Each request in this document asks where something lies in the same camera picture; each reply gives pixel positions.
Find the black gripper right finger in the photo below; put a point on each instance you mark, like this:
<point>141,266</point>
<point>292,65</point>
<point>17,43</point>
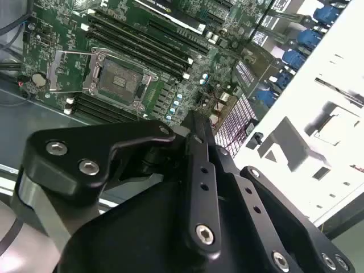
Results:
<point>256,204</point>

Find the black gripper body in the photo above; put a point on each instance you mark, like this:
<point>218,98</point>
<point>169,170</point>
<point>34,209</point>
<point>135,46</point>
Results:
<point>128,241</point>

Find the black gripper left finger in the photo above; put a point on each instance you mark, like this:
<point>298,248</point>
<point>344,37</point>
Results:
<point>71,148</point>

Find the metal socket cover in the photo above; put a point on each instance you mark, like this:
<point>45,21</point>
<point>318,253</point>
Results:
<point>54,71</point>

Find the silver CPU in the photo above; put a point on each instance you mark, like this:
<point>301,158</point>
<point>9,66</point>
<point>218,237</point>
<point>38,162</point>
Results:
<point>337,126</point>

